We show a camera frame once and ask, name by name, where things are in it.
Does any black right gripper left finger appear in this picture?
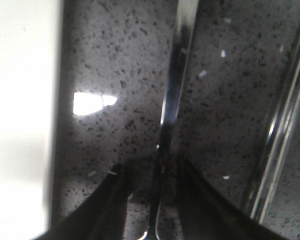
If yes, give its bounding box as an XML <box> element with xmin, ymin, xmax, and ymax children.
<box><xmin>38</xmin><ymin>163</ymin><xmax>131</xmax><ymax>240</ymax></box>

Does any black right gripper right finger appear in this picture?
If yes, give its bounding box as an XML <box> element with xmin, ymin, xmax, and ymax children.
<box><xmin>176</xmin><ymin>159</ymin><xmax>283</xmax><ymax>240</ymax></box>

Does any silver metal fork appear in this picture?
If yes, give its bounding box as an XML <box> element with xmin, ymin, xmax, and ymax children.
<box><xmin>138</xmin><ymin>0</ymin><xmax>199</xmax><ymax>240</ymax></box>

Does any cream rabbit serving tray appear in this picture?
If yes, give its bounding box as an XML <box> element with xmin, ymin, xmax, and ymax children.
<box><xmin>0</xmin><ymin>0</ymin><xmax>64</xmax><ymax>240</ymax></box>

